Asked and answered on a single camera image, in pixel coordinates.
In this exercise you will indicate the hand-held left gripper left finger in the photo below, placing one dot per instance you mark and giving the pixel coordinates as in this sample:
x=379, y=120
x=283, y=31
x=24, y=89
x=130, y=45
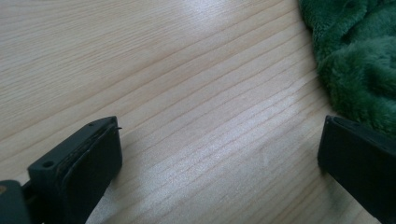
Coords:
x=77, y=174

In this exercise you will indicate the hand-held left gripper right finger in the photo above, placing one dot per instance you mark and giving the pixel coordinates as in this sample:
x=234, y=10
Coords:
x=361, y=161

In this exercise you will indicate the green fluffy towel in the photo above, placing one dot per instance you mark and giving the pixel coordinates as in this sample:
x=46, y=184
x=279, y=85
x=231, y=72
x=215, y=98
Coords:
x=358, y=56

